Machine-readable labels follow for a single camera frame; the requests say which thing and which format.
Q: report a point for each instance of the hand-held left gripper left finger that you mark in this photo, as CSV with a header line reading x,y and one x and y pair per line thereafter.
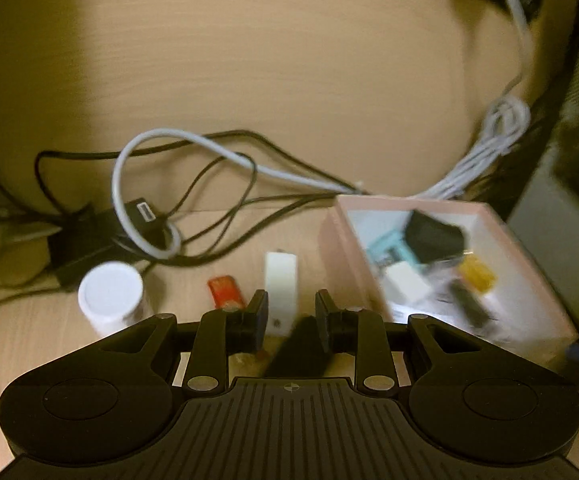
x,y
258,319

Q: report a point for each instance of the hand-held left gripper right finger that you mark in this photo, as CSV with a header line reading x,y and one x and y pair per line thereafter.
x,y
322,316

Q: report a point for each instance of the white USB charger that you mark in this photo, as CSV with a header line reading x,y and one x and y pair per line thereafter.
x,y
280,285

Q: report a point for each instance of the pink cardboard box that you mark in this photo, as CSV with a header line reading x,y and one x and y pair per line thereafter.
x,y
544,310

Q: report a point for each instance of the white cube plug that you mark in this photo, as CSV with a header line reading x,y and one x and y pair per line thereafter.
x,y
405,282

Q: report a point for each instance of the teal plastic piece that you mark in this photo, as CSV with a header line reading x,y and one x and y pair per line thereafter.
x,y
387,250

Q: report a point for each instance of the clear plastic bottle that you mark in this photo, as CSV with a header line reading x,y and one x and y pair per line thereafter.
x,y
469,305

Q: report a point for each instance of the black hair dryer nozzle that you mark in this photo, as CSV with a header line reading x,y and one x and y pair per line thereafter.
x,y
432,237

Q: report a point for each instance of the yellow liquid bottle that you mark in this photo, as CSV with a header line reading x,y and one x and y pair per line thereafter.
x,y
477,272

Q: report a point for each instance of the red small packet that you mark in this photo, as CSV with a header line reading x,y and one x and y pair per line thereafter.
x,y
224,292

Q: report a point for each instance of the computer case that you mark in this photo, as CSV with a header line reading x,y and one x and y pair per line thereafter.
x,y
544,220

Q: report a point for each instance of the white round jar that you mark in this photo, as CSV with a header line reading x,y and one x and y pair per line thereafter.
x,y
109,290

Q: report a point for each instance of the black power adapter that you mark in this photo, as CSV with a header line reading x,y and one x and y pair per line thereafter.
x,y
84,247

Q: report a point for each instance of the white power strip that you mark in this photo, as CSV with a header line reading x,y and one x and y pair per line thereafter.
x,y
14,235

